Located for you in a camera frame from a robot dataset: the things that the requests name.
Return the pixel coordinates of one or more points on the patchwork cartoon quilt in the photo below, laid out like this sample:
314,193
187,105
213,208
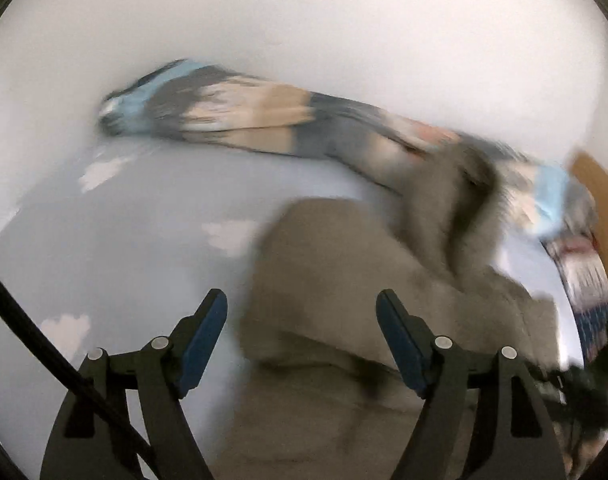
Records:
187,100

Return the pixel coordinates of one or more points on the light blue cloud bedsheet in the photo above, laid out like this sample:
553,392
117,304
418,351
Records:
118,245

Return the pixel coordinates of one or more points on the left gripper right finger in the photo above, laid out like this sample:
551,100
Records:
512,435

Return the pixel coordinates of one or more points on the olive hooded puffer jacket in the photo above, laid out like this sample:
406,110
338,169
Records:
324,399

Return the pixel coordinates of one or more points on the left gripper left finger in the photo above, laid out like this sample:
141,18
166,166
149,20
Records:
136,421

